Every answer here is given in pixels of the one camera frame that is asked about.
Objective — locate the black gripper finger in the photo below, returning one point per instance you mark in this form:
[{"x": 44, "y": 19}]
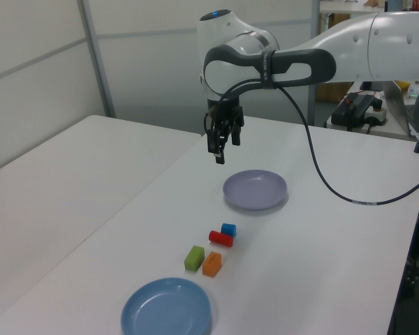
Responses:
[
  {"x": 217, "y": 139},
  {"x": 236, "y": 136}
]

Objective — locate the grey emergency stop box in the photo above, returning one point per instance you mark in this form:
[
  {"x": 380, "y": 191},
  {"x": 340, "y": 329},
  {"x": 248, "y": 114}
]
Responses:
[{"x": 376, "y": 113}]

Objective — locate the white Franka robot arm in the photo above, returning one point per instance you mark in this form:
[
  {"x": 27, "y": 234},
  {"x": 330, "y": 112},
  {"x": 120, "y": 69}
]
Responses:
[{"x": 300, "y": 59}]

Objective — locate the orange rectangular block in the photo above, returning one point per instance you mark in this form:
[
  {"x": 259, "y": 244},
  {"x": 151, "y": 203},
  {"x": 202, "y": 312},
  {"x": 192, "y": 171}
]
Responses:
[{"x": 212, "y": 265}]

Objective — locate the blue plate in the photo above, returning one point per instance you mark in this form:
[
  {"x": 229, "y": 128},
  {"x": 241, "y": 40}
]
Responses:
[{"x": 167, "y": 310}]

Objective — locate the small blue block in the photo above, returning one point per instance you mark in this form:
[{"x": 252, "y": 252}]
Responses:
[{"x": 228, "y": 229}]

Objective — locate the yellow ball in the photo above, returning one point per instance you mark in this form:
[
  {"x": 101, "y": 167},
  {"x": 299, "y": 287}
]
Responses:
[{"x": 403, "y": 84}]

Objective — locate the red cylinder block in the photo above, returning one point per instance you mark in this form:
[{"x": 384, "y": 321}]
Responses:
[{"x": 221, "y": 238}]

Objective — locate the black power supply box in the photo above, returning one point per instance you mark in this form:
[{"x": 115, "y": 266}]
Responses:
[{"x": 349, "y": 111}]

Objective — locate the green rectangular block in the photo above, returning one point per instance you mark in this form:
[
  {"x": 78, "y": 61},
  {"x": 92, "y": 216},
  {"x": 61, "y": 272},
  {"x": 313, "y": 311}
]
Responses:
[{"x": 193, "y": 258}]

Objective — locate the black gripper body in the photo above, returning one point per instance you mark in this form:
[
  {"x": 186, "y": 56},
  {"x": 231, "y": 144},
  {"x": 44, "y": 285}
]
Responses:
[{"x": 223, "y": 111}]

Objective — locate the grey partition post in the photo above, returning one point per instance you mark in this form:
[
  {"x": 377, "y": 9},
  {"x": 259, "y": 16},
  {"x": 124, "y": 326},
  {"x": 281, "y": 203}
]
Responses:
[{"x": 315, "y": 17}]

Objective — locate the white background desk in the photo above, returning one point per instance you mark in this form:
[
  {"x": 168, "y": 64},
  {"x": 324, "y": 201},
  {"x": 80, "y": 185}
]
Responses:
[{"x": 356, "y": 8}]

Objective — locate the purple plate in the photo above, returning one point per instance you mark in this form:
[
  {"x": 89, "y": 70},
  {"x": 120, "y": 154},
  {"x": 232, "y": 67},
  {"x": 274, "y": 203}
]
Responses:
[{"x": 255, "y": 190}]

